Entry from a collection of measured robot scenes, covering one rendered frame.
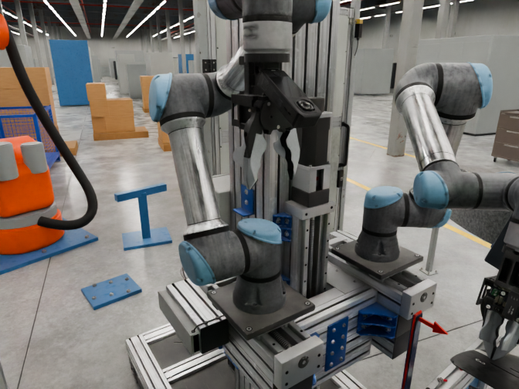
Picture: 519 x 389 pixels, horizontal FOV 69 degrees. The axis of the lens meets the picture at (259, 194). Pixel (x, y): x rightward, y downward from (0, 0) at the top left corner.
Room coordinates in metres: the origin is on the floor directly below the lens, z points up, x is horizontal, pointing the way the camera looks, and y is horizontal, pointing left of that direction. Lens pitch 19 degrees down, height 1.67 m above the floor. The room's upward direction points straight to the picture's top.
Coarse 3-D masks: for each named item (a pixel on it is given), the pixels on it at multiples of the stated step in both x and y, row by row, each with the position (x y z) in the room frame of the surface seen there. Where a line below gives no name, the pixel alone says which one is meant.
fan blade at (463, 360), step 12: (456, 360) 0.54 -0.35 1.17; (468, 360) 0.54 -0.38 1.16; (492, 360) 0.56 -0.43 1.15; (504, 360) 0.56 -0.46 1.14; (516, 360) 0.57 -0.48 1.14; (468, 372) 0.51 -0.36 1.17; (480, 372) 0.51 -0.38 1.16; (492, 372) 0.52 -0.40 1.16; (504, 372) 0.52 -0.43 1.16; (516, 372) 0.52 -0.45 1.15; (492, 384) 0.49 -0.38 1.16; (504, 384) 0.49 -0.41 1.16; (516, 384) 0.49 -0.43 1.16
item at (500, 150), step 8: (504, 112) 6.48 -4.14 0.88; (512, 112) 6.53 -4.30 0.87; (504, 120) 6.45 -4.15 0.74; (512, 120) 6.34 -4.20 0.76; (504, 128) 6.43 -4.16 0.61; (512, 128) 6.31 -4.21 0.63; (496, 136) 6.53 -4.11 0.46; (504, 136) 6.40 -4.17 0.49; (512, 136) 6.28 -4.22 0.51; (496, 144) 6.51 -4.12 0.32; (504, 144) 6.36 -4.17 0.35; (512, 144) 6.25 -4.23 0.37; (496, 152) 6.48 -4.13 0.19; (504, 152) 6.35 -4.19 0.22; (512, 152) 6.23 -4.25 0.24; (496, 160) 6.52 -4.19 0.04; (512, 160) 6.21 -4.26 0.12
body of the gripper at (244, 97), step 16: (240, 64) 0.65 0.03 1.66; (256, 64) 0.62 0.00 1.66; (272, 64) 0.62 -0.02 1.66; (256, 80) 0.62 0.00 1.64; (240, 96) 0.62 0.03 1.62; (256, 96) 0.60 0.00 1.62; (240, 112) 0.63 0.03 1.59; (272, 112) 0.59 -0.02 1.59; (240, 128) 0.63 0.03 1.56; (272, 128) 0.59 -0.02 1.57
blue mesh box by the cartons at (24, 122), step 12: (0, 108) 6.42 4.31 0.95; (12, 108) 6.48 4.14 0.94; (24, 108) 6.53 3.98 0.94; (48, 108) 6.41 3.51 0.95; (0, 120) 5.36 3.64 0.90; (12, 120) 5.41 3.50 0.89; (24, 120) 5.45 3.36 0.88; (36, 120) 5.50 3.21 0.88; (0, 132) 5.35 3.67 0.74; (12, 132) 5.40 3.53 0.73; (24, 132) 5.44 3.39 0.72; (36, 132) 5.49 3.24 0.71; (48, 144) 5.96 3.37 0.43; (48, 156) 5.81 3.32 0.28
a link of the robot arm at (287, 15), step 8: (240, 0) 0.64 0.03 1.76; (248, 0) 0.60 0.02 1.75; (256, 0) 0.59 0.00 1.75; (264, 0) 0.59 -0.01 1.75; (272, 0) 0.59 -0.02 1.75; (280, 0) 0.59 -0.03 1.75; (288, 0) 0.60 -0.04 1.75; (248, 8) 0.60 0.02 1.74; (256, 8) 0.59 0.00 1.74; (264, 8) 0.59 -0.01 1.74; (272, 8) 0.59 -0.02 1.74; (280, 8) 0.59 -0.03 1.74; (288, 8) 0.60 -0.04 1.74; (248, 16) 0.60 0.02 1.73; (256, 16) 0.59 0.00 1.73; (264, 16) 0.59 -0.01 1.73; (272, 16) 0.59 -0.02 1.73; (280, 16) 0.59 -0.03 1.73; (288, 16) 0.61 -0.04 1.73
